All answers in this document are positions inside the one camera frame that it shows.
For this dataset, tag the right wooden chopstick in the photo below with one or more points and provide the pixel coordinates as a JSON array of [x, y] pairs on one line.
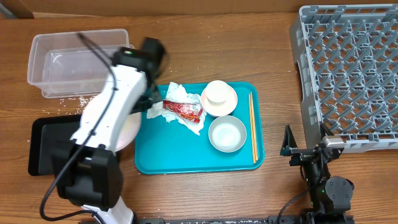
[[255, 133]]

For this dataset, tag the wooden chopstick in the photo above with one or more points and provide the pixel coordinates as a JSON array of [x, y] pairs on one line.
[[253, 141], [255, 133]]

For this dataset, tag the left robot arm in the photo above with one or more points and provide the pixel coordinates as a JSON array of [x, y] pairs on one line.
[[86, 168]]

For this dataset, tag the small white saucer bowl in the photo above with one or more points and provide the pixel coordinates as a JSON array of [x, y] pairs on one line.
[[225, 108]]

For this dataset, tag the white napkin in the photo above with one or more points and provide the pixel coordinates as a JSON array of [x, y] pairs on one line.
[[178, 93]]

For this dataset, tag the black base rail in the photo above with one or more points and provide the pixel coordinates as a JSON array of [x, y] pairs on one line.
[[211, 221]]

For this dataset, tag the black tray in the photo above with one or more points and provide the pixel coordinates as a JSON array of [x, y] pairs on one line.
[[46, 132]]

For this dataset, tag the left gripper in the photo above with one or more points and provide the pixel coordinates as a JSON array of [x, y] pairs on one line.
[[142, 107]]

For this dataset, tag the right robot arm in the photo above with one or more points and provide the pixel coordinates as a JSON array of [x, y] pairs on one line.
[[330, 196]]

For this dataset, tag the grey bowl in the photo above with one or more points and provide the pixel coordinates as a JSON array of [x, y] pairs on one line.
[[227, 134]]

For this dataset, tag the white cup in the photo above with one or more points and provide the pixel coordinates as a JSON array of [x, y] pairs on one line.
[[217, 91]]

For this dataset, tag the grey dishwasher rack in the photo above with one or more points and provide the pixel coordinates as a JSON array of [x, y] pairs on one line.
[[347, 61]]

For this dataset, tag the clear plastic bin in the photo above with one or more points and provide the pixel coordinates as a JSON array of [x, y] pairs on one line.
[[61, 66]]

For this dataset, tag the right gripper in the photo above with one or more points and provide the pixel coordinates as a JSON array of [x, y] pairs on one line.
[[288, 147]]

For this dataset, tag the teal serving tray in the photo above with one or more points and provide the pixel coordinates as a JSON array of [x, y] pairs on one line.
[[163, 147]]

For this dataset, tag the red snack wrapper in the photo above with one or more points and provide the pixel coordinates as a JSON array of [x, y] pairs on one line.
[[188, 111]]

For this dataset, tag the left wooden chopstick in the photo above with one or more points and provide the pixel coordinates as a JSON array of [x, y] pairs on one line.
[[253, 141]]

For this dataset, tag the large white plate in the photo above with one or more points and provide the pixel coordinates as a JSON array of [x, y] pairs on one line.
[[129, 130]]

